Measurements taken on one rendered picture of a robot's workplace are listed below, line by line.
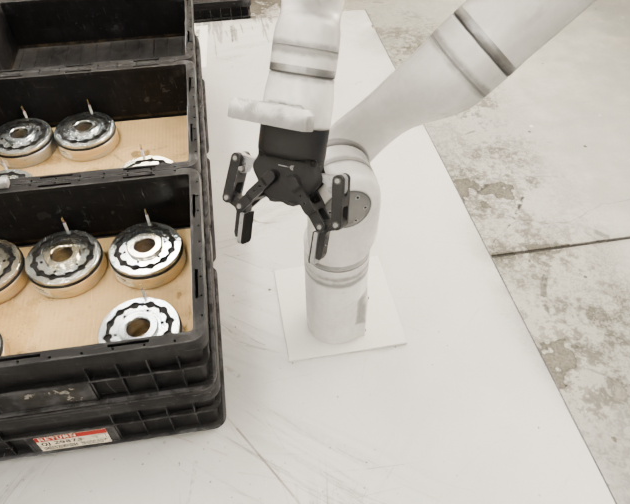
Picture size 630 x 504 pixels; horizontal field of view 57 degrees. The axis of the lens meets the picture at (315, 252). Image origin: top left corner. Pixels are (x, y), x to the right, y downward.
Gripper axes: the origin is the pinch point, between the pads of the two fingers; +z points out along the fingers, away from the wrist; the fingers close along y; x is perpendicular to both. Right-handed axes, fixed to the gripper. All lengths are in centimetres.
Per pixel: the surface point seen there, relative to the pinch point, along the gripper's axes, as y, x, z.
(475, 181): 0, -170, 12
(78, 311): 27.0, 2.5, 15.6
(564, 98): -23, -232, -23
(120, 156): 42.3, -22.1, -0.6
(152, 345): 8.3, 11.1, 10.9
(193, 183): 18.6, -9.5, -2.4
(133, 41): 65, -50, -20
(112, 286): 25.6, -2.2, 13.0
